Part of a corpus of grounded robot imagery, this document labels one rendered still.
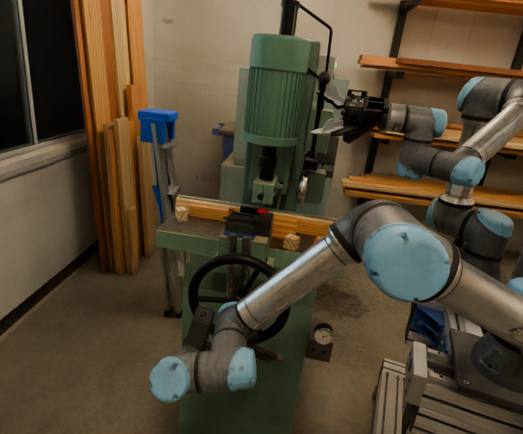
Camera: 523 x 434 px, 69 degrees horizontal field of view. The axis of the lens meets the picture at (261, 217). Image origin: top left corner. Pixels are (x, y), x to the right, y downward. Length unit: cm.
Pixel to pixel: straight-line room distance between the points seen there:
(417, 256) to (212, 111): 321
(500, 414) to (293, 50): 104
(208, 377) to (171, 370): 7
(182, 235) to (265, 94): 50
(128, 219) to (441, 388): 213
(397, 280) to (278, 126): 68
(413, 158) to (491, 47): 284
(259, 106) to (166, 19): 270
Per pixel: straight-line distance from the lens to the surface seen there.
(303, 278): 77
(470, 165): 106
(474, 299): 72
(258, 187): 123
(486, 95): 140
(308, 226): 130
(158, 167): 200
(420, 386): 107
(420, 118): 111
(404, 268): 61
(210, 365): 76
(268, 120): 115
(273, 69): 114
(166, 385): 76
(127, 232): 268
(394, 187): 334
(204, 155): 377
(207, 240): 121
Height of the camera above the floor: 141
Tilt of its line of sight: 21 degrees down
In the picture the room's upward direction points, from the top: 6 degrees clockwise
